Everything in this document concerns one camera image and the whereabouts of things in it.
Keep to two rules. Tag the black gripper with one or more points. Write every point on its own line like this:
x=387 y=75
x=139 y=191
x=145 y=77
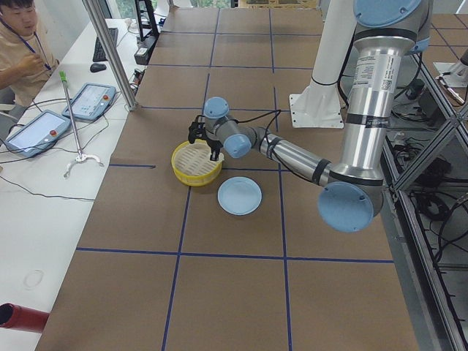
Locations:
x=212 y=145

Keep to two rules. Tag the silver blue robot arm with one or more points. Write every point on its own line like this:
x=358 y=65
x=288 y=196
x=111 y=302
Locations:
x=351 y=196

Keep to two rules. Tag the yellow bamboo steamer basket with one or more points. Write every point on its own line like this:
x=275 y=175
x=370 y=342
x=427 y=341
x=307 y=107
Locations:
x=192 y=166

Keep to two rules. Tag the light blue plate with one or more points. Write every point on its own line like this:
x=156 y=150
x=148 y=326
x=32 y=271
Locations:
x=239 y=195

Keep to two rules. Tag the black power box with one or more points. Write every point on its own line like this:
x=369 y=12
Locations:
x=144 y=50

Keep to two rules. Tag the far teach pendant tablet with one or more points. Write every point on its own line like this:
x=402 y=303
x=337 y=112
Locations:
x=92 y=101

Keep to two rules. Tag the teach pendant tablet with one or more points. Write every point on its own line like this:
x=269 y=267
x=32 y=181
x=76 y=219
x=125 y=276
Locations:
x=92 y=101
x=39 y=134

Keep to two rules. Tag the metal rod grabber tool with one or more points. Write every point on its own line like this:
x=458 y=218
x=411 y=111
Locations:
x=81 y=157

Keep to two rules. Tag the black computer mouse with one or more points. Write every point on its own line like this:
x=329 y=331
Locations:
x=97 y=67

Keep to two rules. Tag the near teach pendant tablet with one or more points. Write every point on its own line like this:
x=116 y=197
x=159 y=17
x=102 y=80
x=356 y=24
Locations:
x=39 y=134

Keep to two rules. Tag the seated person beige shirt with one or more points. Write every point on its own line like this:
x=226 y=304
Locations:
x=26 y=60

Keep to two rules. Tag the red cylinder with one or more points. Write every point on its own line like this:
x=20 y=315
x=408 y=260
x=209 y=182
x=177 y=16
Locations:
x=22 y=318

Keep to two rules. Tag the white metal base plate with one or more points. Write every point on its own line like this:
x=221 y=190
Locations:
x=316 y=111

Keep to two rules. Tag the aluminium frame post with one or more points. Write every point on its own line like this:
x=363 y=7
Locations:
x=99 y=23

